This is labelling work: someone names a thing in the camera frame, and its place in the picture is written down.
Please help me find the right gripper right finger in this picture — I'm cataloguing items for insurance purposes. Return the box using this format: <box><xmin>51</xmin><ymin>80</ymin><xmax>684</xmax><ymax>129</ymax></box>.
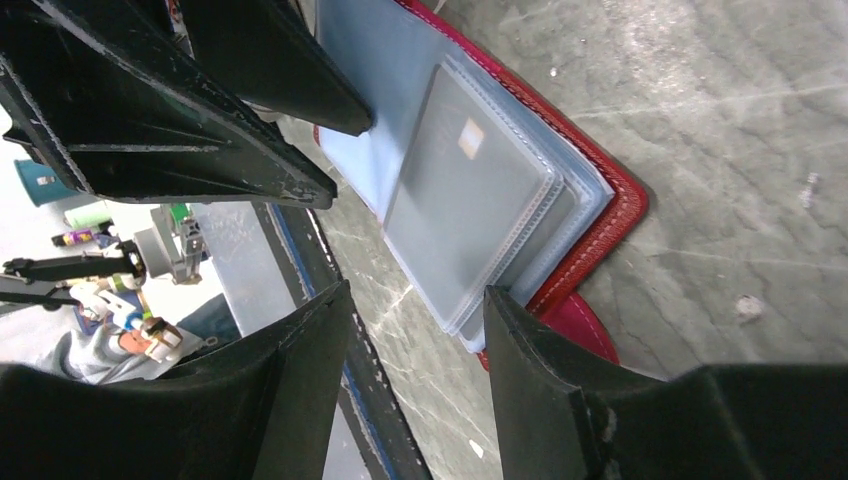
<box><xmin>484</xmin><ymin>286</ymin><xmax>847</xmax><ymax>479</ymax></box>

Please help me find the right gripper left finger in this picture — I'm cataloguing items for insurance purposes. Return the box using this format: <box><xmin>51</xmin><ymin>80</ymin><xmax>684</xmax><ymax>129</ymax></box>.
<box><xmin>1</xmin><ymin>280</ymin><xmax>353</xmax><ymax>479</ymax></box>

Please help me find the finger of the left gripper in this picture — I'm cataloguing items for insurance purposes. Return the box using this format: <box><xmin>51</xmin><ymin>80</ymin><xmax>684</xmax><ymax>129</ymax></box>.
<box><xmin>180</xmin><ymin>0</ymin><xmax>374</xmax><ymax>136</ymax></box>
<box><xmin>1</xmin><ymin>1</ymin><xmax>337</xmax><ymax>210</ymax></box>

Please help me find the red card holder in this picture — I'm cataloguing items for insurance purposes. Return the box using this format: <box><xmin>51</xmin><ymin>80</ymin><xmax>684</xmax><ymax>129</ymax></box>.
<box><xmin>315</xmin><ymin>1</ymin><xmax>648</xmax><ymax>361</ymax></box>

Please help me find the black VIP credit card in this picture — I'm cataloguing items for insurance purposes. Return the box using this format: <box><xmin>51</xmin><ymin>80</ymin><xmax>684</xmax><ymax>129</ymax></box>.
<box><xmin>383</xmin><ymin>59</ymin><xmax>563</xmax><ymax>335</ymax></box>

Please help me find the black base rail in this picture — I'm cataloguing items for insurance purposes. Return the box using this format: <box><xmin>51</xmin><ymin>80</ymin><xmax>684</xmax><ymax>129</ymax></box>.
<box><xmin>254</xmin><ymin>201</ymin><xmax>435</xmax><ymax>480</ymax></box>

